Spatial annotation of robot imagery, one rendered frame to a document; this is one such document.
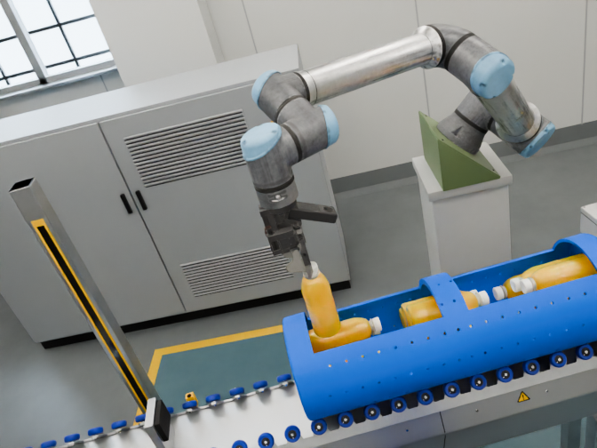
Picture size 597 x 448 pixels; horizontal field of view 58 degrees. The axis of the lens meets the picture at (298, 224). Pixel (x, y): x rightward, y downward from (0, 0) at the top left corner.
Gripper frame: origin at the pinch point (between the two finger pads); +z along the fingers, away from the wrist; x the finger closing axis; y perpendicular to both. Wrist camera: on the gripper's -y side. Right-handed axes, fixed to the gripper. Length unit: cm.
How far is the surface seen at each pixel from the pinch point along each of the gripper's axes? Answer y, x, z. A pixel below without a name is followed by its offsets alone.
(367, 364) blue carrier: -6.8, 11.0, 25.6
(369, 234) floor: -44, -215, 141
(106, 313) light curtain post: 66, -33, 19
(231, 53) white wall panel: 14, -290, 9
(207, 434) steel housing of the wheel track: 43, -2, 49
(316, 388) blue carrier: 7.1, 12.0, 27.6
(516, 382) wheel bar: -45, 10, 50
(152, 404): 54, -4, 33
